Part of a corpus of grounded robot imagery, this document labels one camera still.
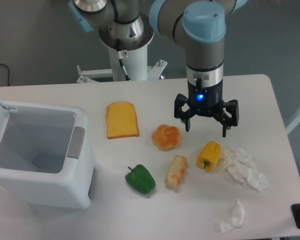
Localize green bell pepper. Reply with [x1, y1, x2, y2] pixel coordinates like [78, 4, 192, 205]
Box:
[125, 164, 156, 194]

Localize round knotted bread roll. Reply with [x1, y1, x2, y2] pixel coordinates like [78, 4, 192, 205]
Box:
[151, 124, 182, 151]

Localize white plastic trash bin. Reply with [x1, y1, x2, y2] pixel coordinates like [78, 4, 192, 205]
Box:
[0, 100, 97, 209]

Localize rectangular toasted bread block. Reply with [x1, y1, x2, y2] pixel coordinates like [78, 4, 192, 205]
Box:
[164, 155, 187, 190]

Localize yellow bell pepper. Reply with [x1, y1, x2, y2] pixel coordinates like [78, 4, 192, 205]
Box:
[196, 141, 222, 172]

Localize toast slice bread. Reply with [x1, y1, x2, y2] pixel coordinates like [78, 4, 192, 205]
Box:
[106, 101, 140, 139]

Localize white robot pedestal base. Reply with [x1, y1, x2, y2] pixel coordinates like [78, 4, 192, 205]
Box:
[76, 45, 168, 83]

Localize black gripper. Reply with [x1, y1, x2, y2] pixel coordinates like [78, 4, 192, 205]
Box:
[174, 80, 239, 138]

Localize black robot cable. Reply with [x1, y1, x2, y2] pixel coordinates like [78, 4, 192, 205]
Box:
[116, 38, 132, 82]

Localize large crumpled white tissue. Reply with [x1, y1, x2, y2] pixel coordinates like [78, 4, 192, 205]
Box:
[219, 148, 269, 192]

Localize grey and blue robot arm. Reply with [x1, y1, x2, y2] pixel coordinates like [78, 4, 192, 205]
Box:
[68, 0, 245, 132]

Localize small crumpled white tissue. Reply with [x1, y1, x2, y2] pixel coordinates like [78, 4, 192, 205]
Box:
[218, 198, 246, 234]

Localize black floor cable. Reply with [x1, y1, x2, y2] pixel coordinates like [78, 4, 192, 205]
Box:
[0, 63, 13, 87]

